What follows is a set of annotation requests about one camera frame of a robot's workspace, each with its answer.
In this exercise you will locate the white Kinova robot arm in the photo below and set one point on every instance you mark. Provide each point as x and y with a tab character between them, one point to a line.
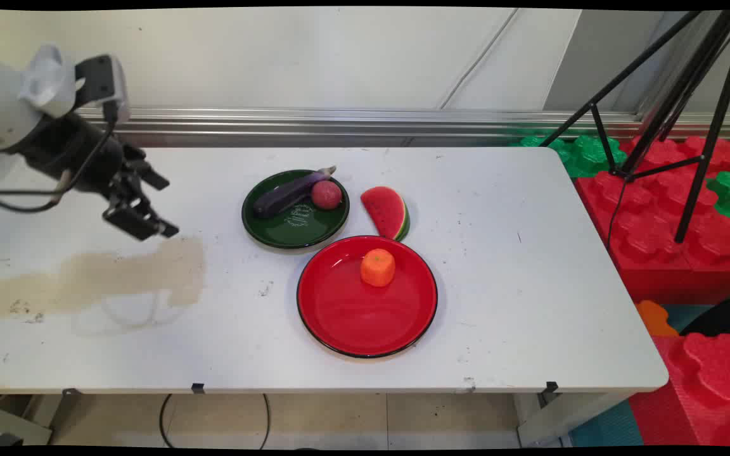
0	101

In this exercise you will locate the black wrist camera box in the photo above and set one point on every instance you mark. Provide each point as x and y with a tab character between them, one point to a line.
102	81

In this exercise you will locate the black tripod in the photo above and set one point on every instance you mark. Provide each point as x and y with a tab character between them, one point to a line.
688	95

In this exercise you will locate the red plate black rim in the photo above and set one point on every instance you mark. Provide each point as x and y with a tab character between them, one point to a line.
365	310

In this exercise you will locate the black table edge clip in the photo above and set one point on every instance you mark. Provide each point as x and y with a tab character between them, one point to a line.
552	387
198	387

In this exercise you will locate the purple toy eggplant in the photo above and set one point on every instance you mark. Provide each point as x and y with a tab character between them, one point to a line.
289	194

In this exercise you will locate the dark green plate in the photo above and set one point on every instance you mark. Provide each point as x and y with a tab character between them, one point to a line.
295	225

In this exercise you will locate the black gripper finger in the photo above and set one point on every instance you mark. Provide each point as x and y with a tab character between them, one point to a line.
148	172
140	218

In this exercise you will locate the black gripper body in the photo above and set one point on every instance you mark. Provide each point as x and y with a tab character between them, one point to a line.
76	155

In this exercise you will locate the orange foam piece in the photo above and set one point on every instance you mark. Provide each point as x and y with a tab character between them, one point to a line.
655	318

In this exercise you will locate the white table leg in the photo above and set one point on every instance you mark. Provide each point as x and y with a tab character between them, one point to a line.
568	415

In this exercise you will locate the toy watermelon slice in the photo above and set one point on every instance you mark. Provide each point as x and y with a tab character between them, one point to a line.
387	212

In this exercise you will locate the orange toy fruit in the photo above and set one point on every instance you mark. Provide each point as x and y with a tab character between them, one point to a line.
377	267

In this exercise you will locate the large red foam block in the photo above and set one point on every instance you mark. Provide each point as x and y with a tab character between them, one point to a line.
650	240

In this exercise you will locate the red round toy fruit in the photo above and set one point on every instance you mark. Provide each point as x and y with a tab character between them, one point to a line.
326	194

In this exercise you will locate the aluminium wall rail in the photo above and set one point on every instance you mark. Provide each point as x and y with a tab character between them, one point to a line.
371	123

